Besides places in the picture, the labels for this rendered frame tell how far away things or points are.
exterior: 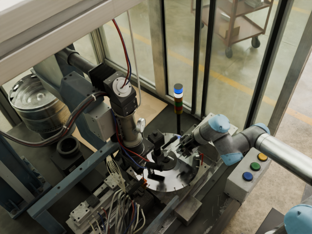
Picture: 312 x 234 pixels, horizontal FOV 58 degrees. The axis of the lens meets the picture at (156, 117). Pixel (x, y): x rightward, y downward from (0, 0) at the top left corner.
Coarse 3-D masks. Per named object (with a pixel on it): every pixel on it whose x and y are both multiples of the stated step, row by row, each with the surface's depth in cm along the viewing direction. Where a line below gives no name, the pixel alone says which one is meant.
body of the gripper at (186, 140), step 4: (188, 136) 124; (192, 136) 118; (184, 140) 122; (188, 140) 123; (192, 140) 116; (184, 144) 121; (188, 144) 121; (192, 144) 116; (196, 144) 116; (200, 144) 117; (180, 148) 123; (184, 148) 122; (188, 148) 120; (192, 148) 120; (196, 148) 123; (184, 152) 123; (188, 152) 120; (192, 152) 121; (184, 156) 124; (188, 156) 122
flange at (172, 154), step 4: (172, 152) 138; (172, 156) 136; (176, 156) 136; (164, 160) 134; (168, 160) 134; (176, 160) 135; (164, 164) 134; (168, 164) 134; (172, 164) 134; (164, 168) 133; (168, 168) 133
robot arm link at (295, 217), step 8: (304, 200) 80; (296, 208) 76; (304, 208) 75; (288, 216) 77; (296, 216) 74; (304, 216) 73; (288, 224) 78; (296, 224) 75; (304, 224) 73; (272, 232) 107; (280, 232) 91; (288, 232) 79; (296, 232) 76; (304, 232) 74
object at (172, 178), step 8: (168, 136) 146; (176, 144) 142; (152, 160) 137; (184, 160) 136; (192, 160) 136; (176, 168) 133; (184, 168) 133; (192, 168) 133; (136, 176) 132; (144, 176) 132; (152, 176) 131; (160, 176) 131; (168, 176) 131; (176, 176) 130; (184, 176) 130; (192, 176) 130; (144, 184) 129; (152, 184) 129; (160, 184) 128; (168, 184) 128; (176, 184) 128; (184, 184) 128
